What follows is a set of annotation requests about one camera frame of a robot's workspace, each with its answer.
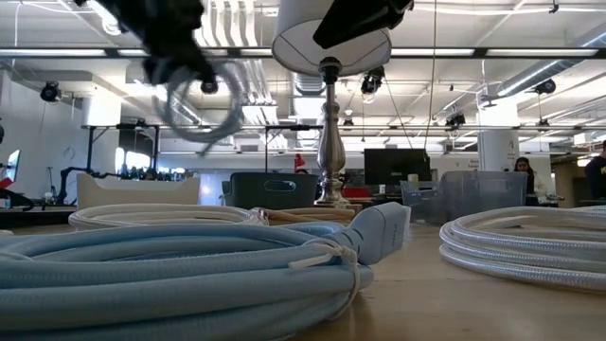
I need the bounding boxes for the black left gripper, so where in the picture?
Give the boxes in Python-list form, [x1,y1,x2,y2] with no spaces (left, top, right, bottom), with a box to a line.
[75,0,215,86]

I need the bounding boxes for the beige USB cable coil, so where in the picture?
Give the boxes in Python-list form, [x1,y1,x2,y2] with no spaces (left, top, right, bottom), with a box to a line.
[255,206,356,226]

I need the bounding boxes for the thick light blue cable coil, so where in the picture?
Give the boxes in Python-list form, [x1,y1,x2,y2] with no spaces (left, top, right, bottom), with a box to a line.
[0,201,412,341]

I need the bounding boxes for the white braided cable coil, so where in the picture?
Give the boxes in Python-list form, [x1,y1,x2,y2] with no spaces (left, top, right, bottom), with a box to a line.
[438,205,606,296]

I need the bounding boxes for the silver table lamp white shade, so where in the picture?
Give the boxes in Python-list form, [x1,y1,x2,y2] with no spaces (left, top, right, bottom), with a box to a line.
[271,0,393,209]

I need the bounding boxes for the white plastic bin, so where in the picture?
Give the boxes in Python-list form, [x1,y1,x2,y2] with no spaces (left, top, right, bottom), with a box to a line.
[75,170,201,210]

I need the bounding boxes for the dark teal plastic bin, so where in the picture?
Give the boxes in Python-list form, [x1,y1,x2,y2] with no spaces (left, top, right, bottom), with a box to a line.
[222,171,321,211]

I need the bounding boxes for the black computer monitor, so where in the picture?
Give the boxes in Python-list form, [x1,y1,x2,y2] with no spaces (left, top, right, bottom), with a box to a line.
[363,148,433,187]

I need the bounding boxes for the white round pillar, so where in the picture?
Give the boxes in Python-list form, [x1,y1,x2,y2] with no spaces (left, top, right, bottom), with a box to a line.
[476,101,521,172]

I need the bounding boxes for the bright monitor screen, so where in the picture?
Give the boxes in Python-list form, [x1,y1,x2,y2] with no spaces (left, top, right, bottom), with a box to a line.
[5,149,22,184]

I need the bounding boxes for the clear grey plastic bin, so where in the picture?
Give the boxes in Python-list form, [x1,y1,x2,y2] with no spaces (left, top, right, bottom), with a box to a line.
[401,170,529,225]

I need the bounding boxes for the person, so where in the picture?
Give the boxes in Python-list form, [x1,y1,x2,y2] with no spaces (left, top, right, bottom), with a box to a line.
[513,156,548,207]
[583,140,606,200]

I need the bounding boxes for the white zip tie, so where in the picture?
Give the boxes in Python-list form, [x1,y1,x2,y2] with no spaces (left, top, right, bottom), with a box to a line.
[288,239,362,321]

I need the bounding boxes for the black metal frame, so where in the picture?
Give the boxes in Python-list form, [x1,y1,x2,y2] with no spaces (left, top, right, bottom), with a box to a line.
[80,121,324,177]

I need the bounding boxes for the silver ventilation duct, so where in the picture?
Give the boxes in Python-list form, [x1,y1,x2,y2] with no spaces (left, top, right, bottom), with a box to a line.
[494,23,606,99]

